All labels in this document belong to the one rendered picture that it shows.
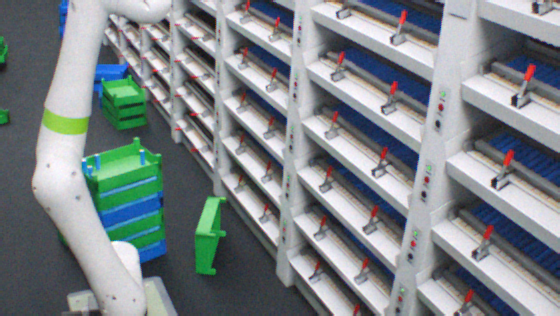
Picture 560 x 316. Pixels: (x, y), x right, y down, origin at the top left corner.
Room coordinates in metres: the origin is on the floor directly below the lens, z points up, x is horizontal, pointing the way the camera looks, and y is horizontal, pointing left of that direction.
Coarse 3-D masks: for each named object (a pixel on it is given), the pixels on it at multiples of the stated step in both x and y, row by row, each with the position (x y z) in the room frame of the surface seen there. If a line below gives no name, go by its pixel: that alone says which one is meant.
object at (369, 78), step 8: (328, 56) 1.86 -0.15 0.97; (336, 56) 1.83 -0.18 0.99; (344, 64) 1.77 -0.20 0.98; (352, 64) 1.76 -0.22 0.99; (352, 72) 1.74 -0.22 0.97; (360, 72) 1.70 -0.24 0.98; (368, 80) 1.66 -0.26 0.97; (376, 80) 1.63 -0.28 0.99; (384, 88) 1.59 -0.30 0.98; (384, 96) 1.56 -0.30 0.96; (400, 96) 1.52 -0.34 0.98; (408, 96) 1.51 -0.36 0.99; (408, 104) 1.49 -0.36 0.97; (416, 104) 1.46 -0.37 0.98; (424, 112) 1.43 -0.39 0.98
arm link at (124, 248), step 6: (114, 246) 1.34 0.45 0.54; (120, 246) 1.34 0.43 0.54; (126, 246) 1.35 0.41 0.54; (132, 246) 1.36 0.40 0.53; (120, 252) 1.31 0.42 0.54; (126, 252) 1.32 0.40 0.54; (132, 252) 1.33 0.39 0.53; (126, 258) 1.29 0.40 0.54; (132, 258) 1.30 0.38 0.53; (138, 258) 1.32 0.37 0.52; (126, 264) 1.26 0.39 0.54; (132, 264) 1.28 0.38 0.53; (138, 264) 1.30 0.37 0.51; (138, 270) 1.27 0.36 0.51
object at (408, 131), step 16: (320, 48) 1.88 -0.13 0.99; (336, 48) 1.91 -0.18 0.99; (320, 64) 1.85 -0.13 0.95; (336, 64) 1.83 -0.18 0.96; (320, 80) 1.78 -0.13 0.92; (336, 96) 1.71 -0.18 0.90; (352, 96) 1.61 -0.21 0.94; (368, 96) 1.59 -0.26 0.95; (368, 112) 1.54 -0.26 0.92; (400, 112) 1.48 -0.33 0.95; (416, 112) 1.47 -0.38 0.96; (384, 128) 1.48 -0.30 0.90; (400, 128) 1.41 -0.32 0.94; (416, 128) 1.39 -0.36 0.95; (416, 144) 1.35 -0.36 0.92
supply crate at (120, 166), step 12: (132, 144) 2.16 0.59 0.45; (108, 156) 2.08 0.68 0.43; (120, 156) 2.11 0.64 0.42; (132, 156) 2.14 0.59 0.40; (144, 156) 2.13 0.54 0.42; (156, 156) 2.02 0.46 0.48; (108, 168) 2.03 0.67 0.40; (120, 168) 2.03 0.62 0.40; (132, 168) 2.04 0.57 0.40; (144, 168) 1.97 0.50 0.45; (156, 168) 2.01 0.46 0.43; (96, 180) 1.83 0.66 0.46; (108, 180) 1.87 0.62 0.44; (120, 180) 1.90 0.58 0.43; (132, 180) 1.94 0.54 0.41; (96, 192) 1.83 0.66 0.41
